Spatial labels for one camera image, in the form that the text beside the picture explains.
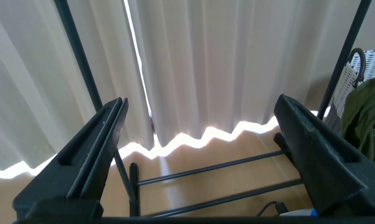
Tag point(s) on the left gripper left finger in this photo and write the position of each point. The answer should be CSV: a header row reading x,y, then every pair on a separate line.
x,y
66,180

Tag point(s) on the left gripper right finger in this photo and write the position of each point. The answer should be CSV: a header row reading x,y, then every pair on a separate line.
x,y
330,168

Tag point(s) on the white laundry basket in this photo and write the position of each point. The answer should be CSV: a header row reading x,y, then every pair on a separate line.
x,y
344,93

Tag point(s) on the black clothes rack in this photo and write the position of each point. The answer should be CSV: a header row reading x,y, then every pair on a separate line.
x,y
78,53

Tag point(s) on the green garment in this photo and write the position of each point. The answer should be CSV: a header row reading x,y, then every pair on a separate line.
x,y
368,118

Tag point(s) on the beige curtain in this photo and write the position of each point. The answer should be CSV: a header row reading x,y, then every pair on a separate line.
x,y
206,62

